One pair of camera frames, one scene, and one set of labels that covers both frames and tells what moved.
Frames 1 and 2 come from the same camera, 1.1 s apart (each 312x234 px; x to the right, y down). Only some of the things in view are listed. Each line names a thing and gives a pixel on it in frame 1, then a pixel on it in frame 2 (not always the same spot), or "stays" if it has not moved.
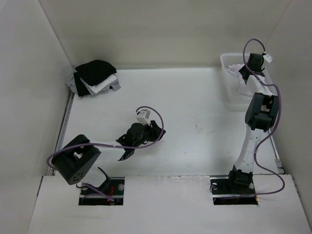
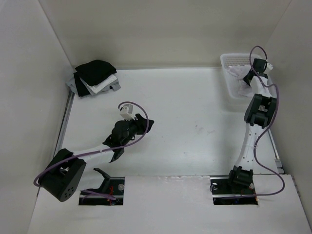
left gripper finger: [156, 131] → [142, 125]
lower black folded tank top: [83, 90] stays
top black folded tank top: [92, 72] stays
